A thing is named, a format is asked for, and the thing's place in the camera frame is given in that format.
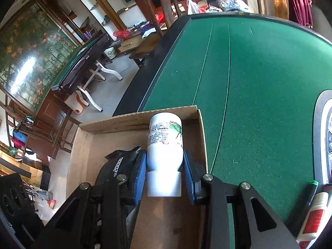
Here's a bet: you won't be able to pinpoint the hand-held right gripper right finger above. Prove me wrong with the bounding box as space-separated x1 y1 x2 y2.
182 150 301 249

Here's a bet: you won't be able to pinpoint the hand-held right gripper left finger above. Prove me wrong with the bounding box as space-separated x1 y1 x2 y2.
31 149 148 249

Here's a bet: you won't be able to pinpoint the white bottle green label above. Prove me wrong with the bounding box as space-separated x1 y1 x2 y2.
146 112 184 198

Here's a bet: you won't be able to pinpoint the cardboard box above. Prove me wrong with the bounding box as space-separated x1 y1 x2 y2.
66 105 208 249

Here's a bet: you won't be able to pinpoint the black pouch white print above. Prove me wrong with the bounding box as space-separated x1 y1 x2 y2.
95 146 142 187

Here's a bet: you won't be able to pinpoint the dark slatted wooden chair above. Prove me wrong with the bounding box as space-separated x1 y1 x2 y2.
34 101 83 159

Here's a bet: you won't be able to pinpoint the black marker green cap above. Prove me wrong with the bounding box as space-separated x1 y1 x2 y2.
298 180 319 229

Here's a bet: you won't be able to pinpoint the blue plastic container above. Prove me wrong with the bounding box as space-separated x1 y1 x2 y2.
13 132 28 146

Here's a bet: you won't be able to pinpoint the white bucket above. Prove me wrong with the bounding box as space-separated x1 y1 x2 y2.
104 47 117 61

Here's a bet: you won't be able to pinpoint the black speaker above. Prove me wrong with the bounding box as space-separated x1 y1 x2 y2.
0 172 43 239

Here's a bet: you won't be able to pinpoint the dark green-topped mahjong table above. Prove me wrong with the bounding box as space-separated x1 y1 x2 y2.
50 32 122 112

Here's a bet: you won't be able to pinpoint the white tube red label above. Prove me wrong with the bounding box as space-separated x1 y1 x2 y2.
296 191 329 243

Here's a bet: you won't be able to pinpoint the wooden coffee table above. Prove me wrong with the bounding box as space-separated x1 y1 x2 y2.
118 28 166 68

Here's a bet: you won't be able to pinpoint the round grey table control panel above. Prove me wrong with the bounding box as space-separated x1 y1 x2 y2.
313 90 332 184

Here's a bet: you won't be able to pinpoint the framed flower painting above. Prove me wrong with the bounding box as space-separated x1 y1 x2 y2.
0 2 79 115

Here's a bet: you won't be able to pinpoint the white plastic bag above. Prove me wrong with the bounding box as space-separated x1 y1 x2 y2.
186 0 201 15

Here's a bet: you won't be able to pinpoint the plain wooden chair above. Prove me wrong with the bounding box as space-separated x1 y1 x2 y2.
136 0 182 38

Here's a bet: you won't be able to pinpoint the pile of bags and clothes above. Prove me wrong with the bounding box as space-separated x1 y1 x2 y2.
205 0 249 13

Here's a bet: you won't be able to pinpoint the maroon cloth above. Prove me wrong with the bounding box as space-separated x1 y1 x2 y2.
285 0 314 28

